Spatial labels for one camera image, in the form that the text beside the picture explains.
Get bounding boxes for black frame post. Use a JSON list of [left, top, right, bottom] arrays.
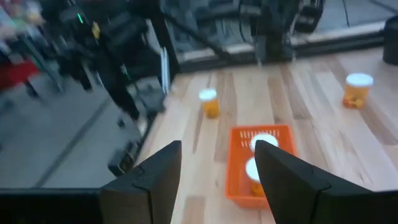
[[149, 0, 180, 95]]

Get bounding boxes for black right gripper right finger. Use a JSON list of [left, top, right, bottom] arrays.
[[254, 139, 374, 224]]

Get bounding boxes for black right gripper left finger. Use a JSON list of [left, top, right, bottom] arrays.
[[99, 140, 182, 224]]

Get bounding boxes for red chair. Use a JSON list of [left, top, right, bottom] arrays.
[[0, 60, 40, 99]]

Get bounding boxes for white panel strip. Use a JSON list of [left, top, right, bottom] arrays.
[[159, 46, 171, 95]]

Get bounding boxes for black diagonal frame brace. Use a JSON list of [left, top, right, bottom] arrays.
[[161, 11, 233, 60]]

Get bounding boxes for black table frame rail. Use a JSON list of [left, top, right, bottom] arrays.
[[176, 29, 387, 74]]

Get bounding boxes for black plant pot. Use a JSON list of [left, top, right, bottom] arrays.
[[382, 15, 398, 66]]

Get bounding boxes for orange plastic basket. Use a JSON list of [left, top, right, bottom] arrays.
[[224, 124, 297, 210]]

